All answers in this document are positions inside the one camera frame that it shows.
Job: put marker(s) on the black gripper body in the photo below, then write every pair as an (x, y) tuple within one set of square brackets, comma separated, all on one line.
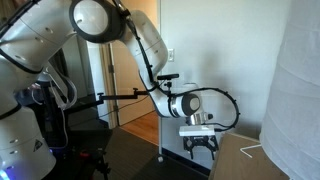
[(200, 141)]

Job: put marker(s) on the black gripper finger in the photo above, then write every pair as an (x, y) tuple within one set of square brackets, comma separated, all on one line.
[(187, 146), (214, 146)]

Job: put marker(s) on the light wood drawer cabinet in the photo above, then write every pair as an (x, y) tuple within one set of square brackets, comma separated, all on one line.
[(233, 163)]

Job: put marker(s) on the black baseboard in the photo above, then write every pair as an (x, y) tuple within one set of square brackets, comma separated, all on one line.
[(176, 156)]

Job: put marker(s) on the white stand pole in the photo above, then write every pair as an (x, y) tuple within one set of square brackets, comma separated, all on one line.
[(160, 140)]

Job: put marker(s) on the black tripod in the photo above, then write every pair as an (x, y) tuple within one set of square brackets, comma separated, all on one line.
[(101, 166)]

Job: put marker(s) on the light wooden door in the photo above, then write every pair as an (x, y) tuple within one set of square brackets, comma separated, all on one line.
[(126, 80)]

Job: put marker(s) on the black robot stand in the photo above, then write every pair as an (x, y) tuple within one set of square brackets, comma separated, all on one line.
[(90, 140)]

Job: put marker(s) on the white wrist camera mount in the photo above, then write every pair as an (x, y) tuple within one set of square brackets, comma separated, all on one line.
[(196, 131)]

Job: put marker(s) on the black stereo camera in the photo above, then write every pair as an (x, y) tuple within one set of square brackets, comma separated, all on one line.
[(168, 77)]

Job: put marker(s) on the white light switch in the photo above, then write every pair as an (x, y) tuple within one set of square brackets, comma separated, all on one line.
[(171, 55)]

